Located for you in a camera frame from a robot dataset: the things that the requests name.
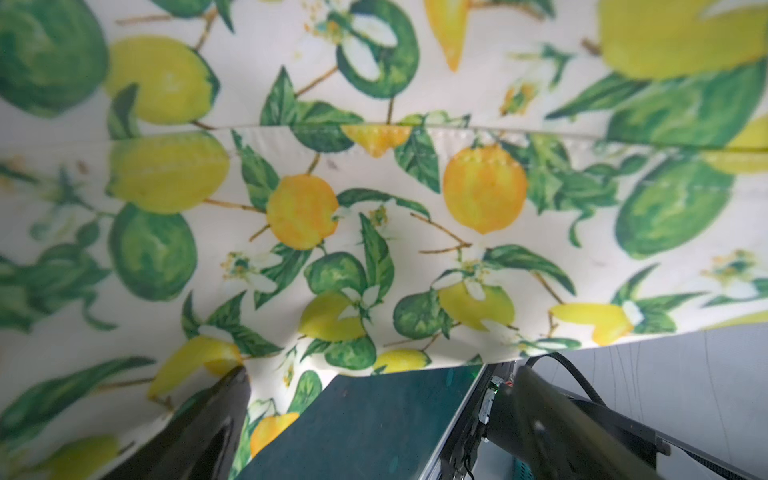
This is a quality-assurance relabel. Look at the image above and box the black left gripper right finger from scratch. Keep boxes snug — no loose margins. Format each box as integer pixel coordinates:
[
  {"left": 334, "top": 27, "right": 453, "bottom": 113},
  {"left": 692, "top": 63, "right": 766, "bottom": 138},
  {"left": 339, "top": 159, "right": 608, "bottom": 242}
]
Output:
[{"left": 512, "top": 367, "right": 659, "bottom": 479}]

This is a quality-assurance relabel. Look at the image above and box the lemon print skirt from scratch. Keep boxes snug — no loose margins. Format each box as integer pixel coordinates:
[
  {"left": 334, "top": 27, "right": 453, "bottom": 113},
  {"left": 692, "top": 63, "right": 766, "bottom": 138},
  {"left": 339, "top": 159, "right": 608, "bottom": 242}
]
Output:
[{"left": 1, "top": 1, "right": 767, "bottom": 479}]

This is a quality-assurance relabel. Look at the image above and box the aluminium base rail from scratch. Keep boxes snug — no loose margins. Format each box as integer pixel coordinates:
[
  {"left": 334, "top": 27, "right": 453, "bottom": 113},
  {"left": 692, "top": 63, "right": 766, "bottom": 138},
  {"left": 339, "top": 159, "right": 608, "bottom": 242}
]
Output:
[{"left": 418, "top": 361, "right": 515, "bottom": 479}]

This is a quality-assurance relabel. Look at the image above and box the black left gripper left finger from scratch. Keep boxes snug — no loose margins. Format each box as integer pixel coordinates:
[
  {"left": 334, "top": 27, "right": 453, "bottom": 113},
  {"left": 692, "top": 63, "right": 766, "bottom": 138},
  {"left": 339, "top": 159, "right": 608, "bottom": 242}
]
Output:
[{"left": 105, "top": 366, "right": 251, "bottom": 480}]

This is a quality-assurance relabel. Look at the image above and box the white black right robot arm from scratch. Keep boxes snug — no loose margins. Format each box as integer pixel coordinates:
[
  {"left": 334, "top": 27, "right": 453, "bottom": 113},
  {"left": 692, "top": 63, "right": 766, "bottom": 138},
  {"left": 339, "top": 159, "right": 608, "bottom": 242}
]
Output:
[{"left": 482, "top": 352, "right": 751, "bottom": 479}]

